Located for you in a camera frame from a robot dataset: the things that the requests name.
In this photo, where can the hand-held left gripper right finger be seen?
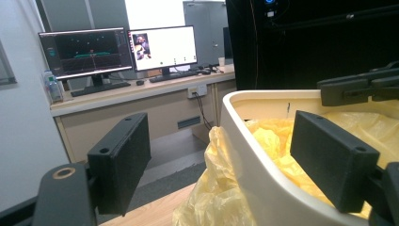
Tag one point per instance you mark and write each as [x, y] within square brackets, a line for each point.
[335, 157]

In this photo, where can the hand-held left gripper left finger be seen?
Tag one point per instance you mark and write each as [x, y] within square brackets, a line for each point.
[119, 163]

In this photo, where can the white trash bin with face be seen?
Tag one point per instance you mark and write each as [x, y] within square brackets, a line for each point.
[266, 188]

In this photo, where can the yellow plastic bag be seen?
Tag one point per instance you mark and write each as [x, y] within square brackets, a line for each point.
[216, 194]

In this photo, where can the black curtain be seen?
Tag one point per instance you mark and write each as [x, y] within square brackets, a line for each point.
[307, 47]

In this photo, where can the beige office desk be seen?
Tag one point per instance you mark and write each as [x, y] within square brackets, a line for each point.
[156, 109]

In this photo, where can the black keyboard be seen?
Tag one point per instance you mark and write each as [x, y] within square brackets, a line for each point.
[174, 76]
[100, 88]

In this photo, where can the black computer mouse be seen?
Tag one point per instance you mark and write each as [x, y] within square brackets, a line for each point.
[140, 82]

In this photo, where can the clear plastic bottle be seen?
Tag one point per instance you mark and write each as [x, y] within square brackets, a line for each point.
[54, 88]

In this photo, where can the white power strip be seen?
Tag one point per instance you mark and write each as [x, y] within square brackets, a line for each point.
[197, 90]

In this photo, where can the dark-screen monitor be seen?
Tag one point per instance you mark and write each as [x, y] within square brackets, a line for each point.
[86, 51]

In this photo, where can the white paper cup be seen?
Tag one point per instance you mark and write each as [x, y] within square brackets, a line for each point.
[221, 61]

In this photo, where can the white-screen monitor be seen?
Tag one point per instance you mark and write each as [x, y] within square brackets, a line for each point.
[164, 47]

